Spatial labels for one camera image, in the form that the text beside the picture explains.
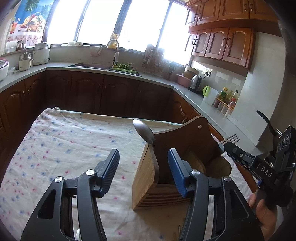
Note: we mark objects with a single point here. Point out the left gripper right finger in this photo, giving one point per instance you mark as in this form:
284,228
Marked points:
233,218

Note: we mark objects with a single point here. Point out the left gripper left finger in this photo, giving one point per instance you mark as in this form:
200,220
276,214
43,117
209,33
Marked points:
52,217

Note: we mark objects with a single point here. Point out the steel fork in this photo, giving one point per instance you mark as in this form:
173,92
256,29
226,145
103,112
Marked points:
231,139

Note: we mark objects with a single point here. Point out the steel spoon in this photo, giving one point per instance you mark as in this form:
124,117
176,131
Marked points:
147,174

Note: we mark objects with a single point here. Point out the kitchen sink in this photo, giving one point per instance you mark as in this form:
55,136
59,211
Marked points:
91,65

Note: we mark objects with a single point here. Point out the kitchen faucet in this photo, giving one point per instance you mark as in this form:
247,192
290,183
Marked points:
116,53

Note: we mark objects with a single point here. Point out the person's right hand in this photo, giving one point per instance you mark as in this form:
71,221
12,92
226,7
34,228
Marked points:
270,219

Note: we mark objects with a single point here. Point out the floral white tablecloth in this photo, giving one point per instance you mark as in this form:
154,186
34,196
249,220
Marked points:
66,143

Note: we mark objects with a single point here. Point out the wooden utensil holder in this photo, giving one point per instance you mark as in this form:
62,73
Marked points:
163,176

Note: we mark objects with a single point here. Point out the condiment bottles group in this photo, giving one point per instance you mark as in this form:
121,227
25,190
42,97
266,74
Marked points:
226,100

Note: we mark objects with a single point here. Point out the lower wooden cabinets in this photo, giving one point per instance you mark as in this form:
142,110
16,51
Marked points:
24,101

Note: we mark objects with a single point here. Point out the wooden cabinets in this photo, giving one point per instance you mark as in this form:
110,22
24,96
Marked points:
225,30
24,101

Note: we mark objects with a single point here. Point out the steel electric kettle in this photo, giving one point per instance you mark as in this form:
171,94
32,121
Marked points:
195,83

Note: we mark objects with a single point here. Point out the pink basin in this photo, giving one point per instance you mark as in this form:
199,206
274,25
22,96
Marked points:
184,81

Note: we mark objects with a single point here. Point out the upper wooden cabinets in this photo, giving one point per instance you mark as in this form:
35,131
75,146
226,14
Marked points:
225,30

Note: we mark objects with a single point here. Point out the small white electric pot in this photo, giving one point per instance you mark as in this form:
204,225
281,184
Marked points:
25,61

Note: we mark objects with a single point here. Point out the white red rice cooker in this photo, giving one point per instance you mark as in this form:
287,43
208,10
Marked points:
4,67

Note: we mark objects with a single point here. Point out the dish drying rack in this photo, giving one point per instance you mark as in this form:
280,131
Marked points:
154,62

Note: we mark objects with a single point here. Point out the large white cooker pot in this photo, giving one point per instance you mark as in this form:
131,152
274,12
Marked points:
41,53

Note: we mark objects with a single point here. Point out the green vegetable basket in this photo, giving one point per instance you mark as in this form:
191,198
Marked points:
125,68

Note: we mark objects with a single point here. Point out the yellow bottle on sill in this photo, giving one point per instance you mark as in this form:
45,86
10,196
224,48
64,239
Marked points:
113,41

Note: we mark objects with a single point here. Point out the tropical fruit poster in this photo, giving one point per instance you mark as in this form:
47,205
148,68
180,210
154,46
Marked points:
29,22

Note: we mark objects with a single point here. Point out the green handled white pitcher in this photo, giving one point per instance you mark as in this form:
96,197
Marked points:
209,94

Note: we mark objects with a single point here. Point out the wall power outlet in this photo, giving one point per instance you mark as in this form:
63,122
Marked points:
207,72

